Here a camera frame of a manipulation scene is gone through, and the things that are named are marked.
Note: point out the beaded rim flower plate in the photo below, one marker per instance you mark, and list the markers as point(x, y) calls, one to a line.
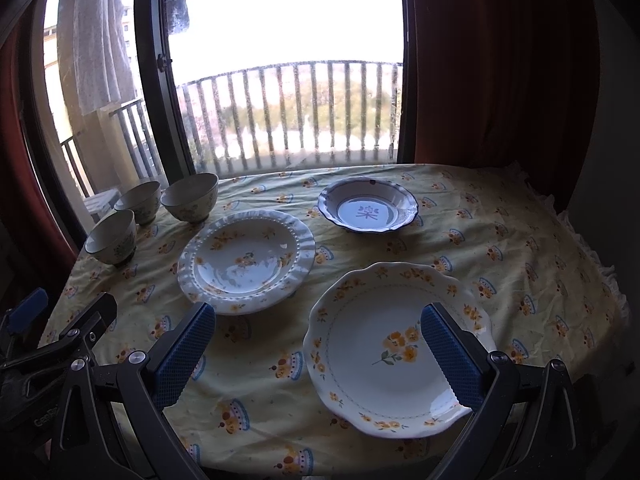
point(247, 262)

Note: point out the scalloped yellow flower plate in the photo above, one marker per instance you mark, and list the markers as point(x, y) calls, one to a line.
point(367, 358)

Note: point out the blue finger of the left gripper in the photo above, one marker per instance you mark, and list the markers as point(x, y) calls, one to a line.
point(19, 318)

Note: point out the blue rimmed deep plate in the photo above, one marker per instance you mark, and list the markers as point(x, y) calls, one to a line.
point(367, 205)

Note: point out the dark window frame post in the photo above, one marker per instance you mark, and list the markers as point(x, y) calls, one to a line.
point(159, 89)

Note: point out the large floral ceramic bowl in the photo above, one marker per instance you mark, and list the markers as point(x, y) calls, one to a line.
point(192, 198)

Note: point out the near floral ceramic bowl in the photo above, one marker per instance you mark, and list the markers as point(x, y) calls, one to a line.
point(113, 239)

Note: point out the middle floral ceramic bowl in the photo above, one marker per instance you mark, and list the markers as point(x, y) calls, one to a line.
point(143, 200)

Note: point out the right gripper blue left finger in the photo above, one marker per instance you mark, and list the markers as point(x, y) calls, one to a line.
point(155, 381)

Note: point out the white hanging laundry cloth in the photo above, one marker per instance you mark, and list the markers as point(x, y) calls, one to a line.
point(92, 50)

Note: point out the red curtain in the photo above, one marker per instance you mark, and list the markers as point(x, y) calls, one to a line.
point(32, 218)

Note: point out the white plastic balcony crate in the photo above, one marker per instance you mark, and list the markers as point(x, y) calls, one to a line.
point(101, 204)

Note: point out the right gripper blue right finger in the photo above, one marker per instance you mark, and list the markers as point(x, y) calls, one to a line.
point(465, 364)

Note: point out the balcony metal railing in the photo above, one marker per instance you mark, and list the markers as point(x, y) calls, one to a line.
point(310, 113)

